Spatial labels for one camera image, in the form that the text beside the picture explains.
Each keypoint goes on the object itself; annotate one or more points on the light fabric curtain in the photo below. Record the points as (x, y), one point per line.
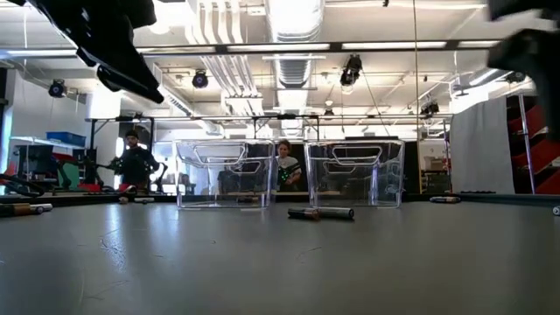
(481, 144)

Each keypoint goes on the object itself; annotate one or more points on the green chair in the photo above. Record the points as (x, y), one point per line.
(70, 177)

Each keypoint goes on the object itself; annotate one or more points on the black overhead frame bar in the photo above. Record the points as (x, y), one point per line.
(452, 44)

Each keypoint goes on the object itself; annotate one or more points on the white ceiling air unit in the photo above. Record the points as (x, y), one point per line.
(175, 102)

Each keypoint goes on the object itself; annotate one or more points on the clear plastic bin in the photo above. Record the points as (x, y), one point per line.
(192, 184)
(324, 184)

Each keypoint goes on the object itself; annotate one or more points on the person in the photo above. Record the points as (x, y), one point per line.
(289, 168)
(133, 164)

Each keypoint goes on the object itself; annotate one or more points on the red shelf rack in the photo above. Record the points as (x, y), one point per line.
(534, 166)

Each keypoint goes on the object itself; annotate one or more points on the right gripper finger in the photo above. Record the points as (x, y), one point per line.
(552, 105)

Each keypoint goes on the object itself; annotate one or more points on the blue plastic crate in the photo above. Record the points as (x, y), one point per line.
(65, 138)

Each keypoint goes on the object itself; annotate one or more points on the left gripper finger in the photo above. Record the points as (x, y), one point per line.
(111, 81)
(140, 74)

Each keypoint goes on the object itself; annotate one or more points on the white shelf table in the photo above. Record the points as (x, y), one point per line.
(35, 141)

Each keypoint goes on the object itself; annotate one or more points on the black hanging spotlight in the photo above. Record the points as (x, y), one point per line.
(200, 79)
(516, 77)
(351, 70)
(57, 88)
(430, 108)

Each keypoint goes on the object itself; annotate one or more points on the silver ribbed air duct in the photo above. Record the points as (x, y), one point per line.
(294, 26)

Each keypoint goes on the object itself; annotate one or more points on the cardboard box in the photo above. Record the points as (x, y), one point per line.
(433, 163)

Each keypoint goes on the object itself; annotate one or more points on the white ceiling pipe bundle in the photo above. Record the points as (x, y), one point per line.
(227, 44)

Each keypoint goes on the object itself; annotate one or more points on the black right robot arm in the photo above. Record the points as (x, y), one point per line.
(525, 8)

